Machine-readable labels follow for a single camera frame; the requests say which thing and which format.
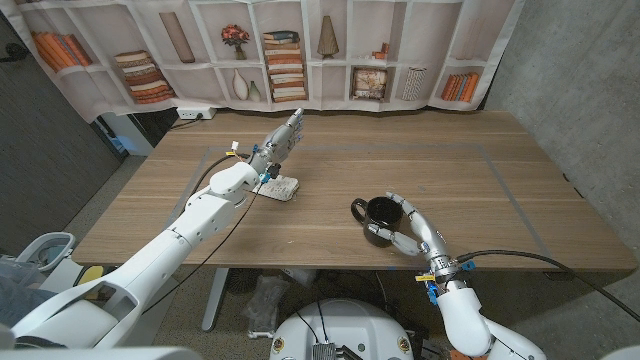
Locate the white power strip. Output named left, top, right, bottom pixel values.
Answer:
left=176, top=105, right=217, bottom=121

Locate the white cabinet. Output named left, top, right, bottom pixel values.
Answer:
left=99, top=112, right=155, bottom=157

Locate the clear plastic bag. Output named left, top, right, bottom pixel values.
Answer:
left=242, top=274, right=291, bottom=339

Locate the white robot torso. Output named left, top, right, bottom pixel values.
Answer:
left=269, top=298, right=415, bottom=360

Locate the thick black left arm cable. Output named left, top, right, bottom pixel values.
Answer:
left=187, top=153, right=249, bottom=201

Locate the printed bookshelf backdrop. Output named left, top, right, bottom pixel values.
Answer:
left=0, top=0, right=526, bottom=124

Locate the white plastic bin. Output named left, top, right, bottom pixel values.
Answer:
left=16, top=231, right=76, bottom=274

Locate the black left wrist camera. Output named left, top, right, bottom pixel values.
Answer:
left=259, top=163, right=282, bottom=184

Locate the black ceramic mug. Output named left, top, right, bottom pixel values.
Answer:
left=350, top=195, right=404, bottom=249

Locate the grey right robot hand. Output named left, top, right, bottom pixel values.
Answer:
left=366, top=191, right=461, bottom=284

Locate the person in blue jeans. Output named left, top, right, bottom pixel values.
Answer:
left=0, top=277, right=56, bottom=329

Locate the black round floor object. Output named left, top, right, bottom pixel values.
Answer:
left=225, top=268, right=259, bottom=296

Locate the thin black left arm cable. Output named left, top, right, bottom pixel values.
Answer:
left=142, top=184, right=264, bottom=316

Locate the black wall fixture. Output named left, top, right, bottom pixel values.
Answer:
left=0, top=42, right=30, bottom=64

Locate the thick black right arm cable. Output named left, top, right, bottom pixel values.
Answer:
left=457, top=249, right=640, bottom=323

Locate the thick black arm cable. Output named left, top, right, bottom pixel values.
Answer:
left=187, top=153, right=249, bottom=201
left=457, top=249, right=640, bottom=323

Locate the yellow and black object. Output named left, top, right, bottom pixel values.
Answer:
left=72, top=264, right=106, bottom=289

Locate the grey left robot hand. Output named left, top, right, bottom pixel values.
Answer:
left=248, top=107, right=305, bottom=174

